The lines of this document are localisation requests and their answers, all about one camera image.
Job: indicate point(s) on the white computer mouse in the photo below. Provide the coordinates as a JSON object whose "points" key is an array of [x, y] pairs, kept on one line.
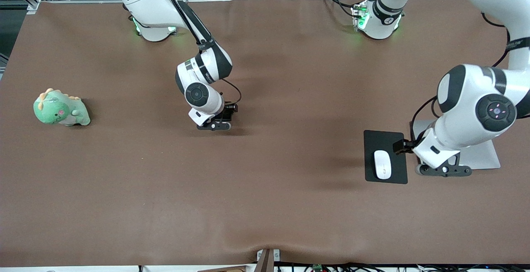
{"points": [[383, 164]]}

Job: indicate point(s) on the green plush dinosaur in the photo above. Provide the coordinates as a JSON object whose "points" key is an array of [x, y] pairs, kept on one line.
{"points": [[58, 108]]}

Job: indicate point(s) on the black mouse pad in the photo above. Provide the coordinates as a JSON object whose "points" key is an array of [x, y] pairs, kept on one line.
{"points": [[377, 141]]}

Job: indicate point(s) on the black smartphone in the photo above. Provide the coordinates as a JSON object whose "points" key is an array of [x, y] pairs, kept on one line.
{"points": [[228, 117]]}

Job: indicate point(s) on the silver closed laptop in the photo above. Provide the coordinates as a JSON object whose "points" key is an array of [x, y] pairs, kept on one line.
{"points": [[482, 156]]}

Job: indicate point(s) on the metal table edge bracket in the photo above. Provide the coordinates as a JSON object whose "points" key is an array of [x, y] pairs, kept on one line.
{"points": [[265, 260]]}

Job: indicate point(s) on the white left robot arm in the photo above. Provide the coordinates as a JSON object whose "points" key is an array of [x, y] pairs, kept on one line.
{"points": [[463, 94]]}

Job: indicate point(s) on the brown table cover mat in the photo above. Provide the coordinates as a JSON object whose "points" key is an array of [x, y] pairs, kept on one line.
{"points": [[265, 189]]}

